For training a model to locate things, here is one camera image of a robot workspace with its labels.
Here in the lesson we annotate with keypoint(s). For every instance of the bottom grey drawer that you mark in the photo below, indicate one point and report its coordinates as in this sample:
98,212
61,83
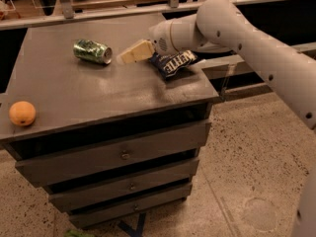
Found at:
130,206

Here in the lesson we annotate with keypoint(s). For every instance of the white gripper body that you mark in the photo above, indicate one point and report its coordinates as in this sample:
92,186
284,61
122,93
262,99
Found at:
160,35

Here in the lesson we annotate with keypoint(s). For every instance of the metal railing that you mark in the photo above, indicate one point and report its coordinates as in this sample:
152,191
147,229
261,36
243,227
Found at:
29,13

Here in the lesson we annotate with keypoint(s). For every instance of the grey drawer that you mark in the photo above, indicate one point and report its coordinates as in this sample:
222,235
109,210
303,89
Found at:
52,169
130,206
124,186

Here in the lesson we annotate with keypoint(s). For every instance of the green soda can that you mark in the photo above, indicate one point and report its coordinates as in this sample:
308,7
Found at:
92,51

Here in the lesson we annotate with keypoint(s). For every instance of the top grey drawer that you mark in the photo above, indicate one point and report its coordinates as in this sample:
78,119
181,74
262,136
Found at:
52,169

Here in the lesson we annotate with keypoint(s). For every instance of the grey drawer cabinet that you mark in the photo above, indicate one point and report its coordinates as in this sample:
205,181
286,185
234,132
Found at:
80,104

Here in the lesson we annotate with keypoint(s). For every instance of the green object on floor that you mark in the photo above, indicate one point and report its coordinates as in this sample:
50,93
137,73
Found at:
76,233

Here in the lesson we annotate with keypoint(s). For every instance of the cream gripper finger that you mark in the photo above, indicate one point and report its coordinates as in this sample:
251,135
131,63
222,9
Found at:
141,50

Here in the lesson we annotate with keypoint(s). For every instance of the orange fruit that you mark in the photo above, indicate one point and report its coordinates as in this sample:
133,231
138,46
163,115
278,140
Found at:
22,113

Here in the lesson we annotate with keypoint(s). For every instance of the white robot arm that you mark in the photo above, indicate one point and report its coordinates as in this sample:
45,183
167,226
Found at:
219,24

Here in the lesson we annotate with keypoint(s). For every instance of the middle grey drawer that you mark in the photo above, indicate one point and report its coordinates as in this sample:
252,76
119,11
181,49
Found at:
124,186

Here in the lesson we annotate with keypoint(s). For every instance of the blue chip bag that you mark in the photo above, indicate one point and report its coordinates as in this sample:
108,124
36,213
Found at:
168,65

